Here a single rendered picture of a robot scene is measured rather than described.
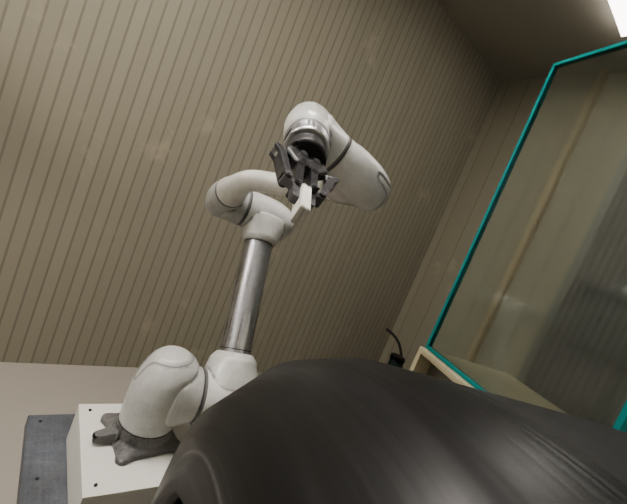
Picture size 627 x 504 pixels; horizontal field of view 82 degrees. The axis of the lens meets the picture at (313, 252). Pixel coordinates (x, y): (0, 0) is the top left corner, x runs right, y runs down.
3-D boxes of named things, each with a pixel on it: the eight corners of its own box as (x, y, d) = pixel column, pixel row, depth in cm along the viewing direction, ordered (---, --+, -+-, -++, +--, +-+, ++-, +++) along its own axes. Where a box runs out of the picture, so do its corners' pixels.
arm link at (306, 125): (276, 147, 73) (273, 159, 68) (299, 108, 69) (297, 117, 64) (314, 170, 76) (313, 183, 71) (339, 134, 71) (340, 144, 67)
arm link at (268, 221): (181, 418, 112) (246, 423, 122) (196, 429, 98) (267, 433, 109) (236, 196, 136) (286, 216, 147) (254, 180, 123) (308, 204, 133)
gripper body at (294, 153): (314, 178, 71) (313, 201, 63) (276, 156, 68) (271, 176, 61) (336, 147, 67) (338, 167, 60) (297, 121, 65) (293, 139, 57)
